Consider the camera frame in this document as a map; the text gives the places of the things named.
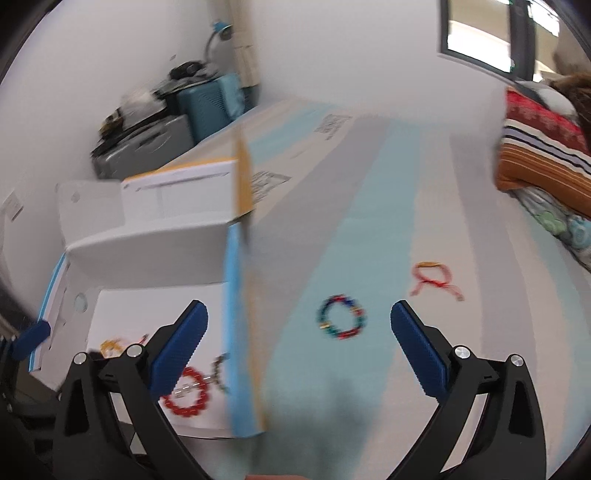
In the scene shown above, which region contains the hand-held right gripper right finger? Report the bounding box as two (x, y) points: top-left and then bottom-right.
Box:
(390, 300), (548, 480)

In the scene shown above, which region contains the brown blanket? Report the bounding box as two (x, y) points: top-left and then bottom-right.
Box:
(549, 71), (591, 117)

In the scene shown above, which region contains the blue and yellow cardboard box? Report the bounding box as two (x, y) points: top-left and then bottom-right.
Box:
(28, 134), (269, 439)

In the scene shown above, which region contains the dark framed window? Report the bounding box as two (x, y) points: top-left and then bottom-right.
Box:
(438, 0), (568, 80)

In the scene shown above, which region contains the red bead bracelet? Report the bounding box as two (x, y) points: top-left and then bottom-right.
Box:
(161, 366), (216, 419)

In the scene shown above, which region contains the blue suitcase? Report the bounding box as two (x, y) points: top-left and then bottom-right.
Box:
(177, 73), (246, 145)

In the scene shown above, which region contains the white plastic bag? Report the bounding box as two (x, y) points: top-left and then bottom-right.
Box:
(121, 89), (158, 112)

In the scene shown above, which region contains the floral quilt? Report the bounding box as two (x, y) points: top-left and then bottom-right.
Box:
(512, 186), (591, 274)

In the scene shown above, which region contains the grey suitcase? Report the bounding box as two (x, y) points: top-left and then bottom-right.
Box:
(91, 112), (195, 182)

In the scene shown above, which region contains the striped red and orange pillow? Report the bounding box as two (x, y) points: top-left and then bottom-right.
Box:
(493, 87), (591, 209)

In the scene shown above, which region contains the blue desk lamp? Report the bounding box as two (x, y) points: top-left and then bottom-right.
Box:
(202, 20), (235, 66)

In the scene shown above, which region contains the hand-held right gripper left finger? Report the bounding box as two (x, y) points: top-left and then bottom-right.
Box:
(52, 300), (215, 480)

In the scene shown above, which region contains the white wall socket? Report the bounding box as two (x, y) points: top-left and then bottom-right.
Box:
(2, 195), (25, 223)

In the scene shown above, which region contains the grey blue pillow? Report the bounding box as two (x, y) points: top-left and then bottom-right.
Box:
(516, 80), (579, 117)

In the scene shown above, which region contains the dark green bead bracelet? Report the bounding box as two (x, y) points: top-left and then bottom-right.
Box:
(209, 352), (232, 396)

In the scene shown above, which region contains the black bag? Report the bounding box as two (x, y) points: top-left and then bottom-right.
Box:
(167, 61), (209, 83)

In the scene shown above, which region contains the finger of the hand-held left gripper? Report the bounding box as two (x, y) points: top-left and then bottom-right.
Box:
(0, 320), (52, 374)

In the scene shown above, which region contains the yellow bead bracelet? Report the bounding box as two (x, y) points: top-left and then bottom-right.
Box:
(99, 338), (126, 361)

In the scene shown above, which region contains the striped bed sheet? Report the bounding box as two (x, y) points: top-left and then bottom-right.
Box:
(175, 97), (591, 480)

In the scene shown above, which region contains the beige curtain with tieback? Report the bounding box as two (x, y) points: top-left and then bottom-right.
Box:
(230, 0), (263, 95)

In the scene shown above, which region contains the multicolour bead bracelet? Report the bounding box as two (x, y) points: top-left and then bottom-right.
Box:
(316, 293), (370, 342)

